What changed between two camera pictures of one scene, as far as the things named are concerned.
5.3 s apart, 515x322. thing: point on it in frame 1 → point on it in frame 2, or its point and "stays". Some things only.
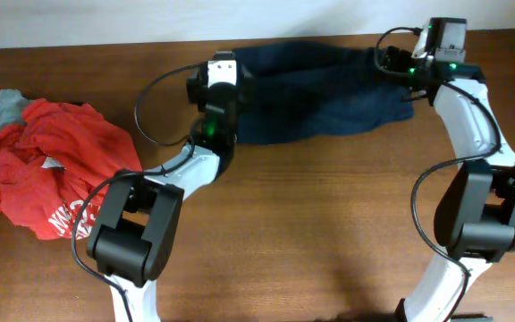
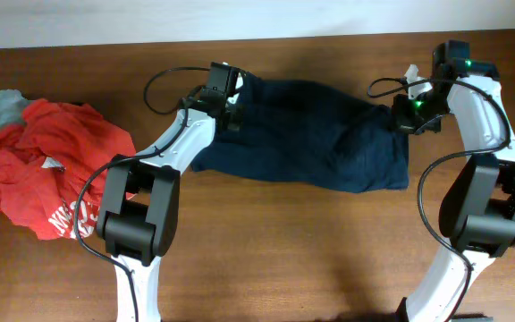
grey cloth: [8, 112] stays
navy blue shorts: [306, 89] → [308, 132]
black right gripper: [401, 58] → [403, 122]
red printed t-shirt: [37, 173] stays
